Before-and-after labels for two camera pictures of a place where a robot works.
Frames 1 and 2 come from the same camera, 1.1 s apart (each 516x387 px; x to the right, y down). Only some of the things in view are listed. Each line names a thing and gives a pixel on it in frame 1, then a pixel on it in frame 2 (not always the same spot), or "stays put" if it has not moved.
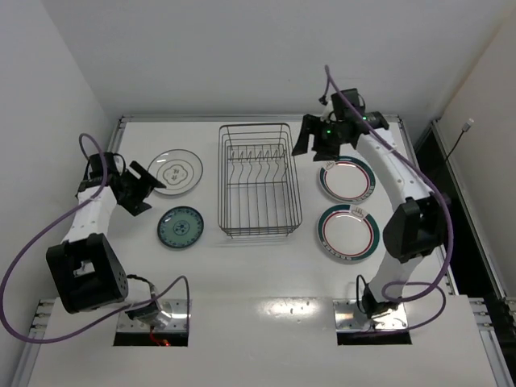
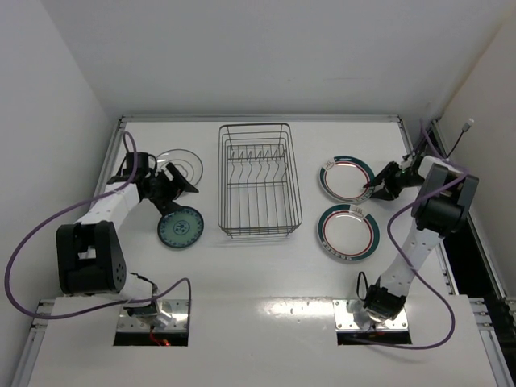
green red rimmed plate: [348, 179] stays put
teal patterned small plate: [180, 226] stays put
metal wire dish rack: [258, 190] stays put
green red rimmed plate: [347, 233] stays put
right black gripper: [319, 137] -> [390, 181]
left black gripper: [131, 189] -> [168, 189]
